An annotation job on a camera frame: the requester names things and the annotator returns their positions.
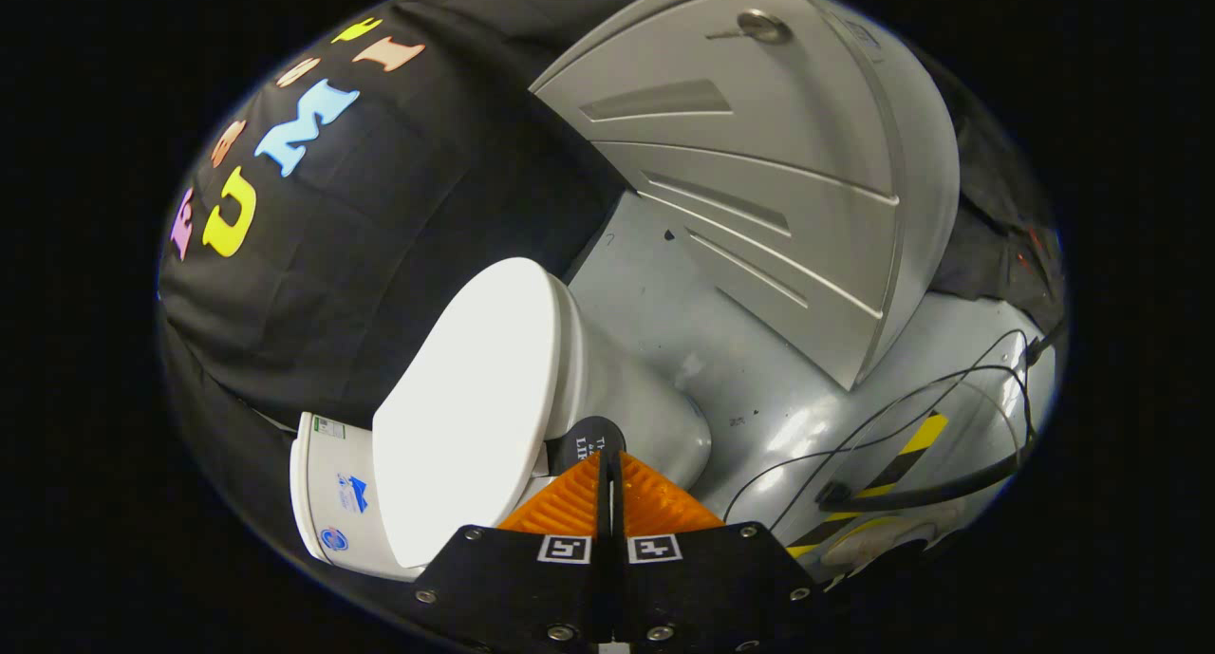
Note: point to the black backdrop cloth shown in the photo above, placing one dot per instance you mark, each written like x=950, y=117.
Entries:
x=380, y=255

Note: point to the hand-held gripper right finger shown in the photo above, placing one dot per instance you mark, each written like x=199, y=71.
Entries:
x=702, y=597

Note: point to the black round pull tab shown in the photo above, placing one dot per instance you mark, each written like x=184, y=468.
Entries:
x=584, y=436

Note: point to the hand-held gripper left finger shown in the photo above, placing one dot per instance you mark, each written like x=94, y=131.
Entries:
x=522, y=597

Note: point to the white toilet lid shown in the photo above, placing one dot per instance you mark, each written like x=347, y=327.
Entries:
x=465, y=398

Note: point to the white toilet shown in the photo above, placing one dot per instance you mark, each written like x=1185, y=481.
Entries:
x=626, y=388

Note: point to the white cabinet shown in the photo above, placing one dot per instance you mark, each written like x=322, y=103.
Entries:
x=759, y=179

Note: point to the yellow black hazard tape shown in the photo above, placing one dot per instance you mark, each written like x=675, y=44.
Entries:
x=923, y=434

